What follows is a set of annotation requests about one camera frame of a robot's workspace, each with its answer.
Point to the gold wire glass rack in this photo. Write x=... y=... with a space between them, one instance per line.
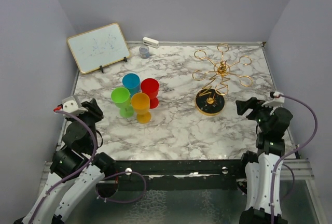
x=210 y=100

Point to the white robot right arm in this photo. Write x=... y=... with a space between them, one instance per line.
x=263 y=168

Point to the green plastic wine glass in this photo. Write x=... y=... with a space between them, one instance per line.
x=121 y=98

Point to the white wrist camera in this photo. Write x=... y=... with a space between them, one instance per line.
x=277 y=99
x=71 y=105

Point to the orange plastic wine glass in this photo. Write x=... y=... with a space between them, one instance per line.
x=141 y=105

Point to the red plastic wine glass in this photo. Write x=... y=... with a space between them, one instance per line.
x=150 y=87

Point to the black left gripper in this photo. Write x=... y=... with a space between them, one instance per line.
x=94 y=110

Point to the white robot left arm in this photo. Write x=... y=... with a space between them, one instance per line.
x=76 y=168

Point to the blue plastic wine glass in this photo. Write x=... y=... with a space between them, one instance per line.
x=132 y=82

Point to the white whiteboard eraser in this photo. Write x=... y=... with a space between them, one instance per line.
x=150 y=42

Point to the black metal base rail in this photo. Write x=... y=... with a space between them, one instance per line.
x=171 y=175

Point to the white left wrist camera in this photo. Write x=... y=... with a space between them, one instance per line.
x=71 y=105

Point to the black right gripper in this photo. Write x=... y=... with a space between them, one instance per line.
x=253 y=102

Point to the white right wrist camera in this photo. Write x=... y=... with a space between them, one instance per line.
x=277 y=99

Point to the small framed whiteboard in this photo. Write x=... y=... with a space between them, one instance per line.
x=98 y=48

